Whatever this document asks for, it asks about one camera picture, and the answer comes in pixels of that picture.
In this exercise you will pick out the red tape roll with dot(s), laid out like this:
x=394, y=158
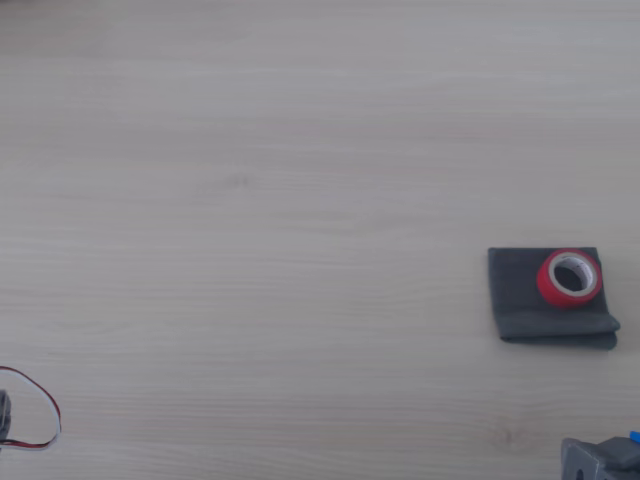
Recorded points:
x=546, y=287

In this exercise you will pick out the grey printed robot arm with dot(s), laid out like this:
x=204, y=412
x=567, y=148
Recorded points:
x=590, y=462

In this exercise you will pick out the black servo motor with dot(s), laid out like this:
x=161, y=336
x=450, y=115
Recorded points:
x=3, y=415

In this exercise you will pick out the small blue part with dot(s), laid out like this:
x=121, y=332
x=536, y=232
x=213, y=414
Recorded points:
x=635, y=436

